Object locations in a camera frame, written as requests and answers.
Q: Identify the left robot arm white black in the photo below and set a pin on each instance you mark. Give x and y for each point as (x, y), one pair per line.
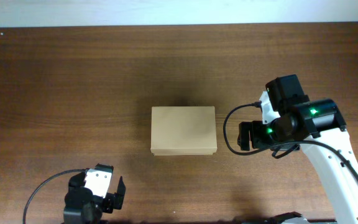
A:
(83, 206)

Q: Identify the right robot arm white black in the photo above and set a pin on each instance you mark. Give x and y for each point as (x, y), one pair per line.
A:
(292, 122)

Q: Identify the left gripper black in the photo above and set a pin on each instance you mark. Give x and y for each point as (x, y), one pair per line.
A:
(109, 200)

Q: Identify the brown cardboard box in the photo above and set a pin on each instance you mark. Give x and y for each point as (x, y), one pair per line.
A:
(183, 131)

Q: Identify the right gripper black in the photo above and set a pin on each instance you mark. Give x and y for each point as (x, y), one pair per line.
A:
(253, 135)

